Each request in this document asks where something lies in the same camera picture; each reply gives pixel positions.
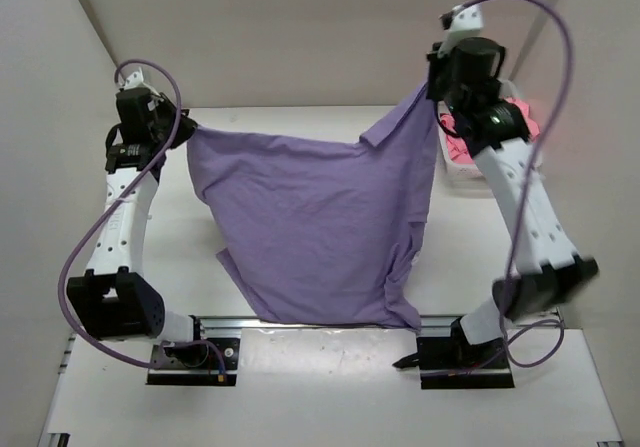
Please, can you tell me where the purple t shirt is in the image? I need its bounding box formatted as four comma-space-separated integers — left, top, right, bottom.
187, 87, 438, 330

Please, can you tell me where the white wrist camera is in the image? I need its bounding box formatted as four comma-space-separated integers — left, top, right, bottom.
119, 68, 147, 91
438, 5, 484, 57

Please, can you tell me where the white plastic basket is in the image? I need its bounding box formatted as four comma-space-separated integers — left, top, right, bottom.
438, 79, 541, 190

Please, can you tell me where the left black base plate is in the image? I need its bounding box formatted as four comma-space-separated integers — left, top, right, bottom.
146, 336, 241, 387

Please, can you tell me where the aluminium rail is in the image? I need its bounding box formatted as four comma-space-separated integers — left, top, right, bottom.
199, 310, 564, 336

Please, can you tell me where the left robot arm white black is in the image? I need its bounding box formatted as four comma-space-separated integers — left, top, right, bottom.
66, 84, 210, 367

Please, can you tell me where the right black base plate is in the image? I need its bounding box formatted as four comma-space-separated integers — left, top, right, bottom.
417, 337, 515, 390

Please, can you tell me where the pink t shirt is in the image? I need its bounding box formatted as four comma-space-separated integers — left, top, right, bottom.
434, 97, 540, 169

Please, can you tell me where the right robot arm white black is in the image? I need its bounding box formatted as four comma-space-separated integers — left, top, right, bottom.
426, 37, 599, 374

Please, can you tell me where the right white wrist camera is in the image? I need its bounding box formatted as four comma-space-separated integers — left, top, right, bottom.
438, 5, 484, 57

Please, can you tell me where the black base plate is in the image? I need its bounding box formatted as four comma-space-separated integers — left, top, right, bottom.
417, 337, 515, 390
146, 336, 241, 387

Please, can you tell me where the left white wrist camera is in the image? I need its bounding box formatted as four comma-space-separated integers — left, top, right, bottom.
119, 68, 147, 91

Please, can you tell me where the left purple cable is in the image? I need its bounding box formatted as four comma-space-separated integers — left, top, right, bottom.
58, 59, 226, 383

